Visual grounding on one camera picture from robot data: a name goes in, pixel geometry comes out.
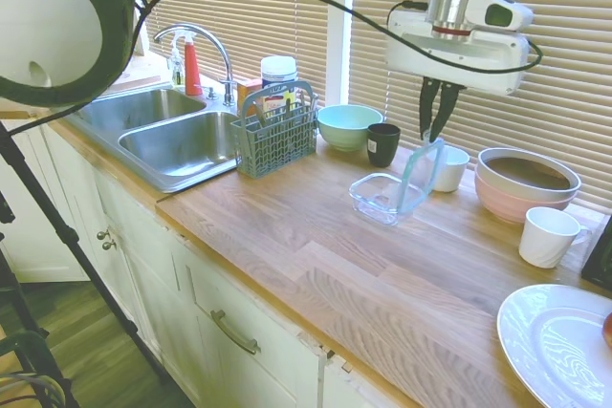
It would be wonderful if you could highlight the small white cup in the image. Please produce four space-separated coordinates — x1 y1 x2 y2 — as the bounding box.
432 147 471 194

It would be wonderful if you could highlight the white ribbed mug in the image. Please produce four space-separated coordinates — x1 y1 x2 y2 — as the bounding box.
518 206 593 269

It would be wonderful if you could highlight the red spray bottle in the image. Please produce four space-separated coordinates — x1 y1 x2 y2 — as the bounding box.
182 29 205 97

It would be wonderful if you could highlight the black plastic cup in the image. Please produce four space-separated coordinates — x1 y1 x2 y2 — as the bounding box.
366 122 402 169

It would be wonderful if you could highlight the white window frame post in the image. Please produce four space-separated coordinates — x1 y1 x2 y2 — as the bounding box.
327 0 356 108

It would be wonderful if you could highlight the brushed metal drawer handle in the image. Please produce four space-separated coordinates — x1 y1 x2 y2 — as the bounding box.
209 310 262 356

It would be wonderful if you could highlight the yellow red food box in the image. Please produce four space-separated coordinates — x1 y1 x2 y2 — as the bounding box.
260 91 297 118

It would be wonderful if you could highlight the wooden board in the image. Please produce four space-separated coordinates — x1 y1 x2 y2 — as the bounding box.
110 74 162 93

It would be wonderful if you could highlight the narrow beige window blind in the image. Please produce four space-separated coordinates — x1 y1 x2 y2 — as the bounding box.
138 0 331 111

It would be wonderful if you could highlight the black appliance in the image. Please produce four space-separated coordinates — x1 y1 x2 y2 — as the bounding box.
580 214 612 292

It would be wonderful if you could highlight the large white plate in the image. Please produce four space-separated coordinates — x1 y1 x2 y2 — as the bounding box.
496 283 612 408

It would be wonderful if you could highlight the clear soap bottle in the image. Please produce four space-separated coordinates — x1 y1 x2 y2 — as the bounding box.
167 38 186 89

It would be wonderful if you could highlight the pink bowl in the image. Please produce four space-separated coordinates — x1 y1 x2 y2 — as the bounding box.
474 166 579 225

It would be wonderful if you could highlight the wide beige window blind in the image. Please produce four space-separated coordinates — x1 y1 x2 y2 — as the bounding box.
351 0 612 214

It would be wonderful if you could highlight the white kitchen cabinet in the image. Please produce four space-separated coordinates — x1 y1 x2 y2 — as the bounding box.
0 114 417 408

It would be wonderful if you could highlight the grey plastic cutlery basket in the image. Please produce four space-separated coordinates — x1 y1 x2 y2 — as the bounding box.
229 80 320 179

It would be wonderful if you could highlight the clear glass food container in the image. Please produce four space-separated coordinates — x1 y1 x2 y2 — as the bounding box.
348 172 429 227

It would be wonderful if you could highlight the orange cardboard box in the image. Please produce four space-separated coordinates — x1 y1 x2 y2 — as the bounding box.
237 80 264 118

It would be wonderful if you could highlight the black camera tripod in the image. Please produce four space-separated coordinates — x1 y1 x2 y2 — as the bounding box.
0 119 169 408

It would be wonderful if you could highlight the white wipes canister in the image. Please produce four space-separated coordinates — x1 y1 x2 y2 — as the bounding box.
260 55 299 90

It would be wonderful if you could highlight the green metal frame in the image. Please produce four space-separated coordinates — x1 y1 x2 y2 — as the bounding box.
0 329 73 408

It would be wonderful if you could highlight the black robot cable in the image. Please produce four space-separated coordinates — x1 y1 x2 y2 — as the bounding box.
0 0 545 138

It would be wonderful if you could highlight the teal ceramic bowl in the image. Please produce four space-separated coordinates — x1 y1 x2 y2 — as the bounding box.
317 104 385 153

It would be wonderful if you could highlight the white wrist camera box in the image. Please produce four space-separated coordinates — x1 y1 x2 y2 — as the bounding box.
466 0 535 32

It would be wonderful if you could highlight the grey bowl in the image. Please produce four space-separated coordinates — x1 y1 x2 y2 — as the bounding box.
476 147 583 203

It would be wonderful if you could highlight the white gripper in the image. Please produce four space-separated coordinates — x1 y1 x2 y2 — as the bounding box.
385 8 532 141

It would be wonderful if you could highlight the stainless steel double sink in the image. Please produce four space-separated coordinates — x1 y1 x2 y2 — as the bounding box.
71 87 240 194

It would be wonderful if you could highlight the chrome kitchen faucet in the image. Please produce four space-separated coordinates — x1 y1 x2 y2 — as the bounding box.
153 23 237 108

